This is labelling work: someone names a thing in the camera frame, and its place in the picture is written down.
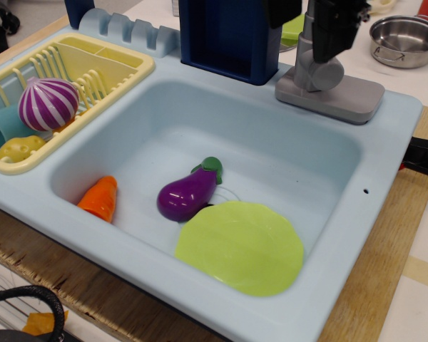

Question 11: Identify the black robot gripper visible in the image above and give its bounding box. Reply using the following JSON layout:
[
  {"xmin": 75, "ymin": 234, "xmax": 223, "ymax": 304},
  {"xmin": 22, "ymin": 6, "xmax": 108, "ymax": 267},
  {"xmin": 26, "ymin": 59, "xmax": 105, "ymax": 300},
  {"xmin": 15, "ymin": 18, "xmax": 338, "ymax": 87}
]
[{"xmin": 264, "ymin": 0, "xmax": 371, "ymax": 63}]

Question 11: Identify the grey faucet lever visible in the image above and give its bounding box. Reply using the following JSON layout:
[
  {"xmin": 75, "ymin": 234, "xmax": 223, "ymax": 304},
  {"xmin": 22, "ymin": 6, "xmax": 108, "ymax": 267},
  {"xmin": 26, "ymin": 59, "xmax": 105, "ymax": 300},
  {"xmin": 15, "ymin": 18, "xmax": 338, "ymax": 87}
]
[{"xmin": 311, "ymin": 58, "xmax": 345, "ymax": 91}]

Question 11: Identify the green plastic object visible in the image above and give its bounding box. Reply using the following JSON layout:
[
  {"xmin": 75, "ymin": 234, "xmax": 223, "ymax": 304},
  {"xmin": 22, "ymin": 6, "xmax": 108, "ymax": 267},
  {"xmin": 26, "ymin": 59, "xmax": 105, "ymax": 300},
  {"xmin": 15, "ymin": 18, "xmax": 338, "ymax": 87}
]
[{"xmin": 281, "ymin": 14, "xmax": 305, "ymax": 40}]

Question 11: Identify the grey toy faucet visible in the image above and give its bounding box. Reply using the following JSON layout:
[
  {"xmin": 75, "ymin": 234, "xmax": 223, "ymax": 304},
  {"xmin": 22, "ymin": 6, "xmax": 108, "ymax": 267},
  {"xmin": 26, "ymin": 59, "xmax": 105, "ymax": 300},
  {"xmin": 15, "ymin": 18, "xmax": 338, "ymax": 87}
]
[{"xmin": 275, "ymin": 10, "xmax": 385, "ymax": 125}]

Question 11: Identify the cream plastic toy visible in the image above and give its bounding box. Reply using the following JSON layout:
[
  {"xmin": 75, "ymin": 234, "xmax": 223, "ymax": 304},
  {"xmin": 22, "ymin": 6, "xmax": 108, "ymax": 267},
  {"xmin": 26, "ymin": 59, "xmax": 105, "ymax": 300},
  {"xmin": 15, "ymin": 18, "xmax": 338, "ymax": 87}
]
[{"xmin": 367, "ymin": 0, "xmax": 397, "ymax": 14}]

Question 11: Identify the dark blue plastic box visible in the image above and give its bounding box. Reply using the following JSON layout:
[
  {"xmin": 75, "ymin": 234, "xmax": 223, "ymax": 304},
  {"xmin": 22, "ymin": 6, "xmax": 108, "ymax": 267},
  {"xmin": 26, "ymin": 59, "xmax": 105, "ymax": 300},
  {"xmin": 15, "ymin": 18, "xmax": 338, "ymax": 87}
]
[{"xmin": 179, "ymin": 0, "xmax": 281, "ymax": 86}]

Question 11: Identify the stainless steel pot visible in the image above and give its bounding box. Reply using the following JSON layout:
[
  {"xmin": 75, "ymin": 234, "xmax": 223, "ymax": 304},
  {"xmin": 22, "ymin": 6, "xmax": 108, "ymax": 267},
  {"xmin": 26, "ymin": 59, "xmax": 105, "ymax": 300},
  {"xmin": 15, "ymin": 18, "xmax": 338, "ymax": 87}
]
[{"xmin": 370, "ymin": 16, "xmax": 428, "ymax": 69}]

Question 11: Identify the black clamp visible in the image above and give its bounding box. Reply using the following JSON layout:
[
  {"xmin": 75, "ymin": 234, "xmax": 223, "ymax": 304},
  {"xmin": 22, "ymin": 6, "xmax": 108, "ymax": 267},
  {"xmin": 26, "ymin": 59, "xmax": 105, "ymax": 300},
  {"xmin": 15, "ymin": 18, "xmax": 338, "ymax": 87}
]
[{"xmin": 400, "ymin": 137, "xmax": 428, "ymax": 175}]

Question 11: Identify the yellow dish rack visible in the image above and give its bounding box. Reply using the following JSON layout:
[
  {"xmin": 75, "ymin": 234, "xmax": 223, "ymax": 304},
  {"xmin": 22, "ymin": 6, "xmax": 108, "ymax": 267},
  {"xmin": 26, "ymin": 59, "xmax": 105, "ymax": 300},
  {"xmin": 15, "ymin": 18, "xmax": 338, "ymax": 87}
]
[{"xmin": 0, "ymin": 33, "xmax": 155, "ymax": 175}]

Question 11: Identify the purple toy eggplant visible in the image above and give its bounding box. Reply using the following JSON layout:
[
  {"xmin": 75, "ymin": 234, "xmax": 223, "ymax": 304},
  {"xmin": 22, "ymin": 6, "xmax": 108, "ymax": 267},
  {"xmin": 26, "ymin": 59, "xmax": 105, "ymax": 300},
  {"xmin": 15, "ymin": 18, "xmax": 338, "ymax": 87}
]
[{"xmin": 157, "ymin": 157, "xmax": 223, "ymax": 222}]

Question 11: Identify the lime green plastic plate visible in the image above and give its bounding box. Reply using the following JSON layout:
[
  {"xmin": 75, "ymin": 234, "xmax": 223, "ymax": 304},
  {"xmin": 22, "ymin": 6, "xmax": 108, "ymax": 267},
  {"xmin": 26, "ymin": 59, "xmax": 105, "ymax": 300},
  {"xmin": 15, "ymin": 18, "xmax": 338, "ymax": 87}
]
[{"xmin": 175, "ymin": 201, "xmax": 304, "ymax": 297}]

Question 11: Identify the orange toy carrot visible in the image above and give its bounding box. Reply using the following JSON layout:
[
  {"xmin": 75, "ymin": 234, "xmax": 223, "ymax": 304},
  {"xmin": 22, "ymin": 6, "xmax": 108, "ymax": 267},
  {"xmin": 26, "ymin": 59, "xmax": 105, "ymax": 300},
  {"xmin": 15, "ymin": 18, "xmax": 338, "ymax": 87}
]
[{"xmin": 77, "ymin": 175, "xmax": 118, "ymax": 223}]

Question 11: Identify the purple striped toy onion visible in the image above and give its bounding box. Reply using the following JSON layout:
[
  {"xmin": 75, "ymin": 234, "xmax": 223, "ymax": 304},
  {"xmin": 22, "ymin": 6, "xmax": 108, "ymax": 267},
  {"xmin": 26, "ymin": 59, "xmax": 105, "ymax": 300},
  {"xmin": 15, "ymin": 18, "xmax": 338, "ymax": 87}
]
[{"xmin": 18, "ymin": 77, "xmax": 79, "ymax": 131}]

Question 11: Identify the yellow toy potato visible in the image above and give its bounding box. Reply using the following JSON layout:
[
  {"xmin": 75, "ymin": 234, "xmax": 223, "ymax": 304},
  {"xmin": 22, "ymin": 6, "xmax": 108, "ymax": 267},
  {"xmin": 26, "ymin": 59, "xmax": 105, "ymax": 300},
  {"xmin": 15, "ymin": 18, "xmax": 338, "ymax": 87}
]
[{"xmin": 0, "ymin": 135, "xmax": 46, "ymax": 162}]

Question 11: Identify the teal plastic cup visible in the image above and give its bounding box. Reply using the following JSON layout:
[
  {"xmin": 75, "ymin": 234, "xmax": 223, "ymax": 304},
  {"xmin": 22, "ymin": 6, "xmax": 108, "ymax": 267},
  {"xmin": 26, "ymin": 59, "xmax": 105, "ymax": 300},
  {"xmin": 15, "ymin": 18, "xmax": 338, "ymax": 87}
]
[{"xmin": 0, "ymin": 105, "xmax": 34, "ymax": 148}]

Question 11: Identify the orange tape piece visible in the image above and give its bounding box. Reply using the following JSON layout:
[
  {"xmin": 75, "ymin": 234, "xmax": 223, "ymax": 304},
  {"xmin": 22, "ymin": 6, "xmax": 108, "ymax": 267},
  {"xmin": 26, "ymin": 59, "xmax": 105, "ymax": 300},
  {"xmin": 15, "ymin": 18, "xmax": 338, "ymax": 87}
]
[{"xmin": 22, "ymin": 313, "xmax": 56, "ymax": 336}]

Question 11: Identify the dark blue post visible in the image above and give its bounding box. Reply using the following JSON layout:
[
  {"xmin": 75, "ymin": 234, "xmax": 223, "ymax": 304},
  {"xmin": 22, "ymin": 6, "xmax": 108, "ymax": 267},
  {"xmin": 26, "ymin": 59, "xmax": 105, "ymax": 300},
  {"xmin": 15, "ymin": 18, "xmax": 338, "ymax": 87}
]
[{"xmin": 64, "ymin": 0, "xmax": 95, "ymax": 29}]

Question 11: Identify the black cable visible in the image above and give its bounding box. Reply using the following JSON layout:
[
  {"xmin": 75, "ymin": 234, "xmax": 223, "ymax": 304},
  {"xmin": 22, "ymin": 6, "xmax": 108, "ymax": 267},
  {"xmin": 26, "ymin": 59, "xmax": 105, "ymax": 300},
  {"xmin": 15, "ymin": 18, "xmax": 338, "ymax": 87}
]
[{"xmin": 0, "ymin": 284, "xmax": 66, "ymax": 339}]

